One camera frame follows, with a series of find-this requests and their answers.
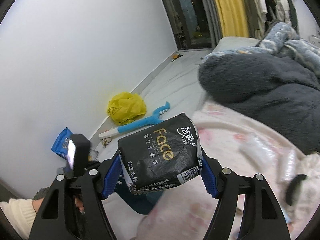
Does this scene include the black tissue pack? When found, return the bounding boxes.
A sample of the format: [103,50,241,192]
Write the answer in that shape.
[118,113,202,195]

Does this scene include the person's left hand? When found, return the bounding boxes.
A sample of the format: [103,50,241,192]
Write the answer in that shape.
[32,195,85,214]

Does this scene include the blue snack bag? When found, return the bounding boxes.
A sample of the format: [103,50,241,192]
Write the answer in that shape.
[51,127,72,159]

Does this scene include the yellow plastic bag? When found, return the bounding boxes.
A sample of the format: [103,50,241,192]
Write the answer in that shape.
[106,92,147,126]

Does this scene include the pink patterned blanket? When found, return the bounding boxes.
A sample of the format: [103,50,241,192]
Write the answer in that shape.
[137,102,319,239]

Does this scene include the blue shark plush toy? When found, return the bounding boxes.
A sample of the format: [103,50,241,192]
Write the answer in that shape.
[99,102,170,140]

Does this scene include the dark grey fleece blanket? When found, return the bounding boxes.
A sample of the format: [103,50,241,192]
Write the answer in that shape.
[199,54,319,154]

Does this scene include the grey mattress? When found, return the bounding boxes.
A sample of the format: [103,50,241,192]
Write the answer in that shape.
[213,36,260,52]

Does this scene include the glass balcony door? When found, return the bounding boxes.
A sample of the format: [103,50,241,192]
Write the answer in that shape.
[162,0,212,50]

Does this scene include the blue patterned quilt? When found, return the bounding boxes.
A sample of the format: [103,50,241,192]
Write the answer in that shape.
[204,21,319,77]

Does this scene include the grey curtain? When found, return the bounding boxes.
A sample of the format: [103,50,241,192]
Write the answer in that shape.
[202,0,223,48]

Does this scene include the yellow curtain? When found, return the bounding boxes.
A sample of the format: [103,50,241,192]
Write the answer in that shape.
[215,0,249,37]

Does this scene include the hanging clothes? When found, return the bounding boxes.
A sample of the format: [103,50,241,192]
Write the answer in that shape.
[245,0,299,38]

